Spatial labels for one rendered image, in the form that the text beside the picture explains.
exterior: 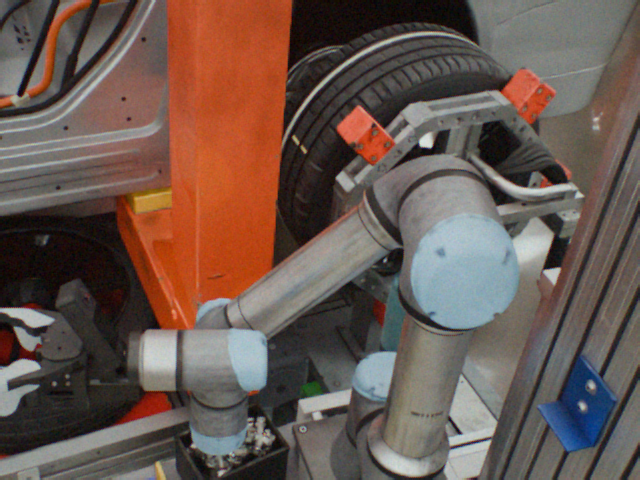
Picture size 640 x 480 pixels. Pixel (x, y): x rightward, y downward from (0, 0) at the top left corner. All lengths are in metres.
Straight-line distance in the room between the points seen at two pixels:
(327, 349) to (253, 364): 1.44
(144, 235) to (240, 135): 0.70
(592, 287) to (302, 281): 0.36
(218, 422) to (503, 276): 0.41
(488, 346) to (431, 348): 1.89
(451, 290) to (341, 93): 1.02
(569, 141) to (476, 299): 3.21
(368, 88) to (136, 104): 0.55
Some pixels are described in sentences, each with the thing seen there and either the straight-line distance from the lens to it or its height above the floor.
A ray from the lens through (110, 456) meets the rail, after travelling 2.08.
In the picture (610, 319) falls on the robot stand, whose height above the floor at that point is 1.35.
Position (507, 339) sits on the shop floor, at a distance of 2.96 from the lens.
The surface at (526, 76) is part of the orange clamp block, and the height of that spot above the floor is 1.15.
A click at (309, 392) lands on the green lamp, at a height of 0.66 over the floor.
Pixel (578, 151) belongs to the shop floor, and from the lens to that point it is 4.06.
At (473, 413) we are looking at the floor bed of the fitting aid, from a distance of 2.59.
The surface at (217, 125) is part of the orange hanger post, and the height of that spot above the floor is 1.25.
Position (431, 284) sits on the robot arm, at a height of 1.41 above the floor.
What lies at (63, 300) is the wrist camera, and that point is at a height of 1.32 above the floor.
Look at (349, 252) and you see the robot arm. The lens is 1.08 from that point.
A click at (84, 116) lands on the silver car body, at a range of 2.00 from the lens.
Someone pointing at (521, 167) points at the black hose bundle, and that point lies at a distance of 1.89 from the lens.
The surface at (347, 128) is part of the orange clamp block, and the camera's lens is 1.75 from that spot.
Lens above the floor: 2.00
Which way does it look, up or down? 39 degrees down
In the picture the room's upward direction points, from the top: 7 degrees clockwise
